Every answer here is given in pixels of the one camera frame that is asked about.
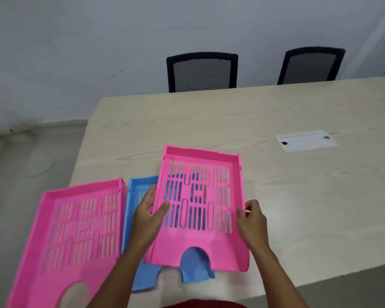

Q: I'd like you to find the person's left hand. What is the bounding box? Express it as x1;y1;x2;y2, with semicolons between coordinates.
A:
130;185;171;248

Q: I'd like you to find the person's right hand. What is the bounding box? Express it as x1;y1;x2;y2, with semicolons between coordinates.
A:
236;199;270;253

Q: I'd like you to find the pink plastic paper tray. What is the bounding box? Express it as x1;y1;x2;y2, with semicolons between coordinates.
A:
144;144;250;273
6;178;126;308

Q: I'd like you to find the person's right forearm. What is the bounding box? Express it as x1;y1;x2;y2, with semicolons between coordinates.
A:
249;244;310;308

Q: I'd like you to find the person's left forearm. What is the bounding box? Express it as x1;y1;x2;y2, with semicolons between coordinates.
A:
86;240;157;308

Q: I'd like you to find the blue plastic paper tray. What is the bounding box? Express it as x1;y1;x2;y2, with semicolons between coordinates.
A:
121;175;216;292

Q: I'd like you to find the person's red clothing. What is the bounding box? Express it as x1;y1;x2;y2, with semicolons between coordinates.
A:
162;298;248;308

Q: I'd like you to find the black mesh office chair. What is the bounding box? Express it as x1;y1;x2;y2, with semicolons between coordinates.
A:
277;47;346;85
166;52;239;93

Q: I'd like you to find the white table cable cover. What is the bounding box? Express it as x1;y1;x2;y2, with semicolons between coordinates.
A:
275;130;338;153

